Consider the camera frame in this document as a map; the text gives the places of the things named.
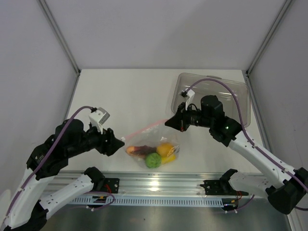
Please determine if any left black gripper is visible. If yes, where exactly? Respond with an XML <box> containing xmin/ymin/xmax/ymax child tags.
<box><xmin>67</xmin><ymin>121</ymin><xmax>125</xmax><ymax>157</ymax></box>

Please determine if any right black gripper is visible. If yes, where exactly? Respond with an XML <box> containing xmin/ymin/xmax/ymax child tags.
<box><xmin>165</xmin><ymin>102</ymin><xmax>213</xmax><ymax>132</ymax></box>

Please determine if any red meat slice toy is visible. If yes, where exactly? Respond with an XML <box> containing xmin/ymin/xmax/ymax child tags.
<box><xmin>126</xmin><ymin>145</ymin><xmax>156</xmax><ymax>156</ymax></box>

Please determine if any yellow lemon toy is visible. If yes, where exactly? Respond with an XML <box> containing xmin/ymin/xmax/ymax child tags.
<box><xmin>156</xmin><ymin>143</ymin><xmax>174</xmax><ymax>157</ymax></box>

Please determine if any clear zip top bag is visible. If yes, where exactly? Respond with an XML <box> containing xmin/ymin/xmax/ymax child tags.
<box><xmin>121</xmin><ymin>119</ymin><xmax>180</xmax><ymax>170</ymax></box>

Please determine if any green guava toy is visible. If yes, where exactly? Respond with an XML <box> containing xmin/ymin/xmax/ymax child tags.
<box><xmin>145</xmin><ymin>153</ymin><xmax>162</xmax><ymax>168</ymax></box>

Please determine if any yellow mango toy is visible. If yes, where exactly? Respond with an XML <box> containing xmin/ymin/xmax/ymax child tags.
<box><xmin>161</xmin><ymin>154</ymin><xmax>177</xmax><ymax>165</ymax></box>

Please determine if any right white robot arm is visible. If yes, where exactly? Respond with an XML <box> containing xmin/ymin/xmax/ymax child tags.
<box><xmin>165</xmin><ymin>95</ymin><xmax>308</xmax><ymax>215</ymax></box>

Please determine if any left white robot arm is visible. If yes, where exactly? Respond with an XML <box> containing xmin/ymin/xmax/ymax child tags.
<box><xmin>2</xmin><ymin>119</ymin><xmax>125</xmax><ymax>231</ymax></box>

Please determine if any clear plastic tray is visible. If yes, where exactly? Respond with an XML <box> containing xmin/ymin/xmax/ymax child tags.
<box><xmin>171</xmin><ymin>73</ymin><xmax>251</xmax><ymax>127</ymax></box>

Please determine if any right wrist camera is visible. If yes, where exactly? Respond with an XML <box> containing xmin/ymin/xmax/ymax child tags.
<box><xmin>180</xmin><ymin>89</ymin><xmax>195</xmax><ymax>110</ymax></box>

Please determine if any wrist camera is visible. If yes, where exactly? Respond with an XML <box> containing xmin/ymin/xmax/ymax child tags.
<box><xmin>180</xmin><ymin>89</ymin><xmax>195</xmax><ymax>110</ymax></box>
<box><xmin>89</xmin><ymin>107</ymin><xmax>110</xmax><ymax>134</ymax></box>

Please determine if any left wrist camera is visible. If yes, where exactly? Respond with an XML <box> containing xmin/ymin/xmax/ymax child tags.
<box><xmin>89</xmin><ymin>107</ymin><xmax>110</xmax><ymax>134</ymax></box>

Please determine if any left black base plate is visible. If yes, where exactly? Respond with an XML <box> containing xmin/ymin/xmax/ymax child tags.
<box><xmin>99</xmin><ymin>178</ymin><xmax>120</xmax><ymax>194</ymax></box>

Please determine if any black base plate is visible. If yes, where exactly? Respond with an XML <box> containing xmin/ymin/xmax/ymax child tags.
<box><xmin>99</xmin><ymin>178</ymin><xmax>120</xmax><ymax>194</ymax></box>
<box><xmin>199</xmin><ymin>180</ymin><xmax>249</xmax><ymax>196</ymax></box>

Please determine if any aluminium mounting rail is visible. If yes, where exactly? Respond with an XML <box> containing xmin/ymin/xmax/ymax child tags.
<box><xmin>48</xmin><ymin>171</ymin><xmax>270</xmax><ymax>199</ymax></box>

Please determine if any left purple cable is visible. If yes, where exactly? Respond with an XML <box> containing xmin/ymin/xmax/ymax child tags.
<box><xmin>4</xmin><ymin>105</ymin><xmax>97</xmax><ymax>222</ymax></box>

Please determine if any purple cable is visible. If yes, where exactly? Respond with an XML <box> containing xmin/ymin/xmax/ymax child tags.
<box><xmin>4</xmin><ymin>105</ymin><xmax>97</xmax><ymax>222</ymax></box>
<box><xmin>182</xmin><ymin>78</ymin><xmax>308</xmax><ymax>210</ymax></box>

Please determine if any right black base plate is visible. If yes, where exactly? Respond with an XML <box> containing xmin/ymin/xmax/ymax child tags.
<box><xmin>199</xmin><ymin>180</ymin><xmax>249</xmax><ymax>196</ymax></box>

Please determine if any white slotted cable duct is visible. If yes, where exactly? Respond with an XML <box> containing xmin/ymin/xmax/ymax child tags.
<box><xmin>69</xmin><ymin>195</ymin><xmax>224</xmax><ymax>207</ymax></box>

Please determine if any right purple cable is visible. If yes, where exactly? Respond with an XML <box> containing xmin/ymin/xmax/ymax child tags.
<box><xmin>182</xmin><ymin>78</ymin><xmax>308</xmax><ymax>210</ymax></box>

